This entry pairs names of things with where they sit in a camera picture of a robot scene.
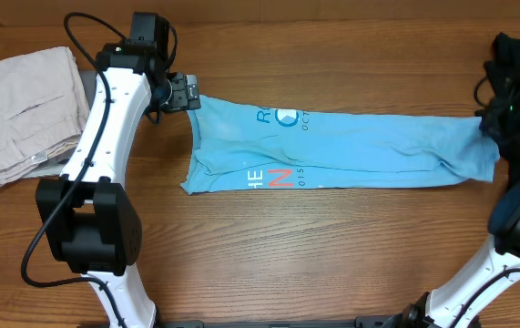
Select black garment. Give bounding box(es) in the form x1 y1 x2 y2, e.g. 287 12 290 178
482 33 520 185

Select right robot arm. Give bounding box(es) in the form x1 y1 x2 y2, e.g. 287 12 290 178
372 182 520 328

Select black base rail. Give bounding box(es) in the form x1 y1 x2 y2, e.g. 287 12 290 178
154 314 401 328

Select folded beige trousers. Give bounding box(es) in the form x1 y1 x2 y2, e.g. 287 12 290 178
0 46 89 187

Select light blue t-shirt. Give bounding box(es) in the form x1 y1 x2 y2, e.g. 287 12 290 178
181 97 500 194

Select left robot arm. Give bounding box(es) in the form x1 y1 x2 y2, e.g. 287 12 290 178
21 12 201 327

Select folded grey garment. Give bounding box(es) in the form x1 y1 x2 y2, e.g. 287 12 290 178
23 70 97 179

